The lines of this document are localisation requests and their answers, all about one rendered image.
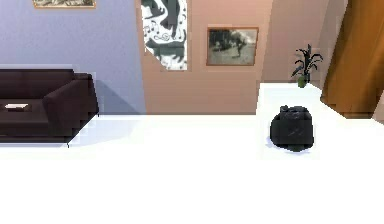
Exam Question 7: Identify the brown framed grey picture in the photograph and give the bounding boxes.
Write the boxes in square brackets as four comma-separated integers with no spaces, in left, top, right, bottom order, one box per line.
[206,26,260,67]

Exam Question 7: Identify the white flat item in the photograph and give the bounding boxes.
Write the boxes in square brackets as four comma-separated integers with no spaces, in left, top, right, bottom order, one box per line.
[4,103,30,111]

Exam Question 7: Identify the black garbage bag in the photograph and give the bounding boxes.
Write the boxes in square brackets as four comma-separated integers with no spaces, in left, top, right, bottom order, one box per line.
[269,105,315,153]

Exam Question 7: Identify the dark house plant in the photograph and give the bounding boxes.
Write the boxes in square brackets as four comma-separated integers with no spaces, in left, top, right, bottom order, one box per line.
[290,43,324,89]

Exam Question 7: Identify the brown wooden door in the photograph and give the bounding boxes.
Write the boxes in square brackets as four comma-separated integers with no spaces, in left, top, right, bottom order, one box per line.
[320,0,384,120]

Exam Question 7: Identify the dark brown sofa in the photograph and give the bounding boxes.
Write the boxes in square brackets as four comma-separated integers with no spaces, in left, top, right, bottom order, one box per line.
[0,68,100,148]

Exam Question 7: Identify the black white cat poster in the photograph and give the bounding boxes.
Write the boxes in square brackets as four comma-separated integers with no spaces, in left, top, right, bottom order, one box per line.
[140,0,188,72]

